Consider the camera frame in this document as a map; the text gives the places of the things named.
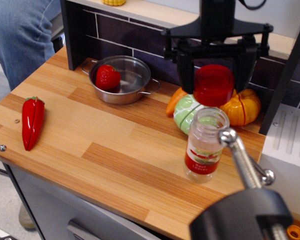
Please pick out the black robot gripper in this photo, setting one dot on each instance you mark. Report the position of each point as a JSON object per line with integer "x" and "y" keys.
{"x": 216, "y": 23}

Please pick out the red plastic jar cap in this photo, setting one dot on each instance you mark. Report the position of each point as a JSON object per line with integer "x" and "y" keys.
{"x": 213, "y": 85}

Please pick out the clear basil spice jar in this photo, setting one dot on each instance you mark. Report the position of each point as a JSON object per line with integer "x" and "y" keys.
{"x": 203, "y": 150}

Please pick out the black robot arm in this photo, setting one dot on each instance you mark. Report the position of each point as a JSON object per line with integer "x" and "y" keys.
{"x": 228, "y": 49}

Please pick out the orange toy carrot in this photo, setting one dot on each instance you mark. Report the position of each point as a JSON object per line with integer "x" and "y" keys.
{"x": 176, "y": 97}

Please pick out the green toy cabbage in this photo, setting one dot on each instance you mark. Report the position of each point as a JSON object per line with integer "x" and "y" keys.
{"x": 184, "y": 112}

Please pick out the orange toy pumpkin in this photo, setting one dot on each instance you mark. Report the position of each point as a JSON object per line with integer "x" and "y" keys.
{"x": 243, "y": 108}

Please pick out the small steel pot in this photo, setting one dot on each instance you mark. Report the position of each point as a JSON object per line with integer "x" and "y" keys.
{"x": 135, "y": 79}

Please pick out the red toy strawberry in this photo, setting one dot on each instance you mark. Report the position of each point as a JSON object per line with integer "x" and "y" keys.
{"x": 107, "y": 77}

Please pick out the yellow toy corn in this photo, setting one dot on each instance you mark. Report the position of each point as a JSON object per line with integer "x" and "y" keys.
{"x": 114, "y": 3}

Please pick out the dark shelf side panel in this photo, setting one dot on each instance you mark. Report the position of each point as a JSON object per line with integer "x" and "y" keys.
{"x": 73, "y": 23}

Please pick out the black metal clamp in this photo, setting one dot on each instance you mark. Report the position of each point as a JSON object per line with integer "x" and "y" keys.
{"x": 255, "y": 213}

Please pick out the red toy chili pepper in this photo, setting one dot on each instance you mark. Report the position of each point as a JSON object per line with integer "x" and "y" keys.
{"x": 33, "y": 113}

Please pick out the person leg in jeans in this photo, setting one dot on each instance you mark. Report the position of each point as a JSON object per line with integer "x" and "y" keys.
{"x": 25, "y": 36}

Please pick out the beige shoe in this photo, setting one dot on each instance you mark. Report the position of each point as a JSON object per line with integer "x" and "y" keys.
{"x": 25, "y": 219}

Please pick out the black vertical post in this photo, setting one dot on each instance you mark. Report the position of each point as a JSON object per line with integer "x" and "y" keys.
{"x": 281, "y": 87}

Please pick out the grey drawer handle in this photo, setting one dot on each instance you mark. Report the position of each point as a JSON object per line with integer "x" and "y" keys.
{"x": 76, "y": 232}

